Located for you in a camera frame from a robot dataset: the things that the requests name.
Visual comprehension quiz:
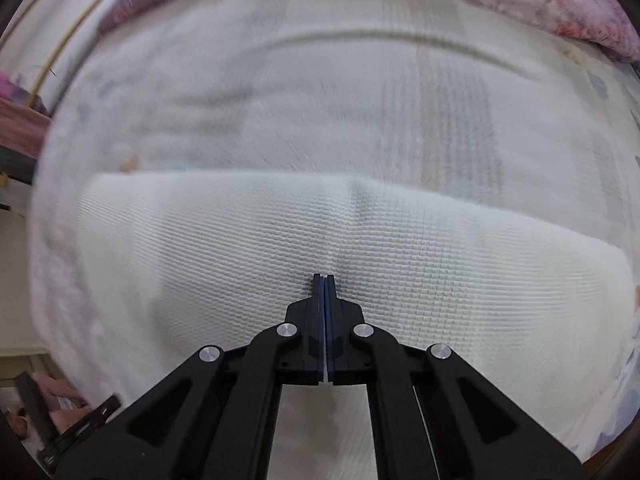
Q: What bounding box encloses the pink cloth on floor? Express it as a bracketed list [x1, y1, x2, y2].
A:
[30, 371, 93, 433]

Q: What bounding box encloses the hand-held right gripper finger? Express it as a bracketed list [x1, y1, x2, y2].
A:
[56, 273, 326, 480]
[325, 274, 588, 480]

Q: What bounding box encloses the black device on floor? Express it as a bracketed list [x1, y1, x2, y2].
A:
[14, 373, 122, 476]

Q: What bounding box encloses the white knit garment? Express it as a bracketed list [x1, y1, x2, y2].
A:
[75, 167, 635, 480]

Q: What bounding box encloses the pale printed bed sheet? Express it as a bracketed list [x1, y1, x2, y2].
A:
[27, 0, 640, 461]

